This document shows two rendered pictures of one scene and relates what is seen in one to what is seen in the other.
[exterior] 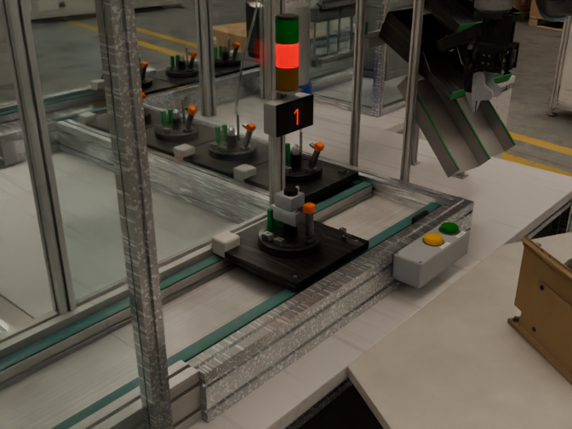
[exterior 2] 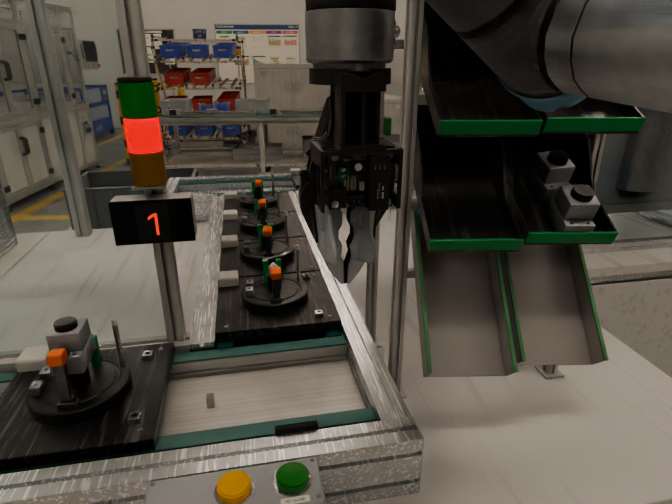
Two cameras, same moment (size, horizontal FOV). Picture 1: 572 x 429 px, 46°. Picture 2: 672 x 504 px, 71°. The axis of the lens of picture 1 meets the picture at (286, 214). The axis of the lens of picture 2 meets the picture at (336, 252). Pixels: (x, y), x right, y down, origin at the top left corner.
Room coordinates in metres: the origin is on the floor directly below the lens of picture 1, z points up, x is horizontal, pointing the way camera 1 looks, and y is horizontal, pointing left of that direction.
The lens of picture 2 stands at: (1.04, -0.67, 1.44)
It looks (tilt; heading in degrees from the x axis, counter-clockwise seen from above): 22 degrees down; 37
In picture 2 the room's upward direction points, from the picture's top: straight up
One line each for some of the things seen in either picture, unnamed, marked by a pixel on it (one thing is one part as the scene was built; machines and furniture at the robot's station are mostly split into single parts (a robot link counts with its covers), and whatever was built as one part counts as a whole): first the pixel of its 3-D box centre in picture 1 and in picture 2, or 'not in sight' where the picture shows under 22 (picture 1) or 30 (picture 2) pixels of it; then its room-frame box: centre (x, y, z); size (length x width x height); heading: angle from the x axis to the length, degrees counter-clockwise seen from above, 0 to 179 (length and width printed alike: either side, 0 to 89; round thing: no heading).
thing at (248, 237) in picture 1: (290, 246); (83, 397); (1.28, -0.01, 0.96); 0.24 x 0.24 x 0.02; 48
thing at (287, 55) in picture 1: (287, 54); (143, 134); (1.44, 0.00, 1.33); 0.05 x 0.05 x 0.05
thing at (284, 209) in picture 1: (287, 203); (72, 338); (1.28, 0.00, 1.06); 0.08 x 0.04 x 0.07; 48
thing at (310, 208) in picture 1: (306, 220); (63, 372); (1.25, -0.04, 1.04); 0.04 x 0.02 x 0.08; 48
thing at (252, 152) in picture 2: not in sight; (258, 151); (5.26, 3.75, 0.36); 0.60 x 0.40 x 0.15; 132
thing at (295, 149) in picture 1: (295, 157); (273, 279); (1.68, -0.03, 1.01); 0.24 x 0.24 x 0.13; 48
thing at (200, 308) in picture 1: (285, 261); (101, 412); (1.30, 0.00, 0.91); 0.84 x 0.28 x 0.10; 138
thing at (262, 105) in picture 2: not in sight; (252, 106); (5.34, 3.88, 0.90); 0.40 x 0.31 x 0.17; 130
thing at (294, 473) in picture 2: (449, 230); (292, 479); (1.35, -0.37, 0.96); 0.04 x 0.04 x 0.02
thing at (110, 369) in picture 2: (290, 238); (81, 387); (1.28, -0.01, 0.98); 0.14 x 0.14 x 0.02
